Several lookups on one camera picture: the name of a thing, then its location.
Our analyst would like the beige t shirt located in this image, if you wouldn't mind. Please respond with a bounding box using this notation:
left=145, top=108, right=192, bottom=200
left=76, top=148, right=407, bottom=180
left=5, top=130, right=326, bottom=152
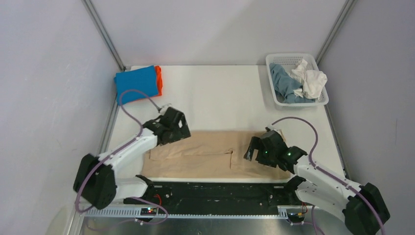
left=141, top=131, right=291, bottom=180

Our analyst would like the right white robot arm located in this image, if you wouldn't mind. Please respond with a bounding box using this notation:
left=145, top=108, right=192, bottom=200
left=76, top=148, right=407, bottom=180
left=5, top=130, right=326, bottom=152
left=244, top=130, right=391, bottom=235

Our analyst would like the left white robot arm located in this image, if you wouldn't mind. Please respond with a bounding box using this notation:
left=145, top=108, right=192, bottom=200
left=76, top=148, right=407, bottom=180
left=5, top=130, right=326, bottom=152
left=73, top=106, right=191, bottom=212

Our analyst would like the folded orange t shirt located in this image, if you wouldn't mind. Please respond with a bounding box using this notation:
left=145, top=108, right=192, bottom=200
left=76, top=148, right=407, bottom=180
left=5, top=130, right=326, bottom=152
left=138, top=66, right=163, bottom=97

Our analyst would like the folded blue t shirt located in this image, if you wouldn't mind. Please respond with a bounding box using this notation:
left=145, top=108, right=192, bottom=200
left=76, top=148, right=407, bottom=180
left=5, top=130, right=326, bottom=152
left=114, top=69, right=148, bottom=105

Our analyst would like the grey blue t shirt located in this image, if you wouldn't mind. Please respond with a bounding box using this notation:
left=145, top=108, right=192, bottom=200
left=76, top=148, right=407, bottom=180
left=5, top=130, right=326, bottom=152
left=269, top=63, right=315, bottom=104

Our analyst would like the right controller board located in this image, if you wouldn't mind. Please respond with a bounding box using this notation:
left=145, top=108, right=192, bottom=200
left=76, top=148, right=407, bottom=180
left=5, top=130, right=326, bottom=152
left=287, top=212, right=305, bottom=223

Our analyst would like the controller board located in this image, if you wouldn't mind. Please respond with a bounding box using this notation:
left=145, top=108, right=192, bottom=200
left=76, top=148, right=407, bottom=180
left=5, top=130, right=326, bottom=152
left=140, top=207, right=158, bottom=216
left=287, top=212, right=305, bottom=223

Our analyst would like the white plastic basket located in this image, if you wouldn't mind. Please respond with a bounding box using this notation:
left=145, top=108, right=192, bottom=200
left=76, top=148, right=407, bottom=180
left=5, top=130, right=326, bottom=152
left=265, top=52, right=329, bottom=108

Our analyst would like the white t shirt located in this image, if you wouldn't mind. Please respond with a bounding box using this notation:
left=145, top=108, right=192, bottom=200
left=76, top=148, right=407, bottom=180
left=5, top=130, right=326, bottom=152
left=288, top=59, right=327, bottom=100

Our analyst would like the left controller board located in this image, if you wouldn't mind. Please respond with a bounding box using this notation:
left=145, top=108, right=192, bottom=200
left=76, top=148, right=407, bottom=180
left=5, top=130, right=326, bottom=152
left=140, top=207, right=158, bottom=216

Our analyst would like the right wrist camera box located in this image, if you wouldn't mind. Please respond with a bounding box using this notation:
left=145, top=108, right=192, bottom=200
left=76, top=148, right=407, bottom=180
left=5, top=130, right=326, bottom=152
left=265, top=126, right=286, bottom=141

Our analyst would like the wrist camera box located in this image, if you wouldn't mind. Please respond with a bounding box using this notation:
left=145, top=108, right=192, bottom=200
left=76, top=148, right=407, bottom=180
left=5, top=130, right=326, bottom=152
left=265, top=126, right=286, bottom=141
left=159, top=104, right=171, bottom=115

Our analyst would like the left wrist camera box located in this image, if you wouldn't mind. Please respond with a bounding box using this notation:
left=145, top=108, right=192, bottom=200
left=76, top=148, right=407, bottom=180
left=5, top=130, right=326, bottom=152
left=159, top=104, right=171, bottom=115

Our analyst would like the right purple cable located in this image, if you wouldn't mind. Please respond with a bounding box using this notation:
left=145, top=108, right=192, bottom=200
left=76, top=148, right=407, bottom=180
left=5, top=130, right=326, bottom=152
left=271, top=117, right=387, bottom=235

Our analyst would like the purple cable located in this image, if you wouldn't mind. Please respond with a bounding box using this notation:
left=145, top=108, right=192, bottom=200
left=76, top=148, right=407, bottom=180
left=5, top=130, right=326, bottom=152
left=74, top=89, right=163, bottom=214
left=271, top=117, right=387, bottom=235

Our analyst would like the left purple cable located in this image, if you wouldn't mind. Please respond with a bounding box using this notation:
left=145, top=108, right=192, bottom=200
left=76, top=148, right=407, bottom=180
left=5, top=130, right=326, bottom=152
left=74, top=89, right=163, bottom=214

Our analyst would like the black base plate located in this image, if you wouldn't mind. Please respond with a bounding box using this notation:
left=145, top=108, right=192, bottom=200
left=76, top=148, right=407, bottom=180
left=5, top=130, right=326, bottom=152
left=142, top=182, right=302, bottom=216

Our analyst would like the aluminium frame rail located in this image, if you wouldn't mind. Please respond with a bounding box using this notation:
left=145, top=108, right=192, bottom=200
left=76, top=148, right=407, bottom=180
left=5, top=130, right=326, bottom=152
left=71, top=185, right=369, bottom=221

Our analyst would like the left corner aluminium post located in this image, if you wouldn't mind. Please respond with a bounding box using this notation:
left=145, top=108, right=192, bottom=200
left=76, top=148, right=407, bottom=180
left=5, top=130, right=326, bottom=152
left=81, top=0, right=126, bottom=71

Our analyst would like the corner aluminium post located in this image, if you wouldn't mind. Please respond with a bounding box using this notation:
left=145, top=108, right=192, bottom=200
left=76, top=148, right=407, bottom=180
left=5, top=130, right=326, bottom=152
left=81, top=0, right=126, bottom=71
left=315, top=0, right=358, bottom=66

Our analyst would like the right corner aluminium post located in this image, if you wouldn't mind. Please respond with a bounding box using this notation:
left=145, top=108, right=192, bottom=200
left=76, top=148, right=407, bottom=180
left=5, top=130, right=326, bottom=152
left=315, top=0, right=358, bottom=66

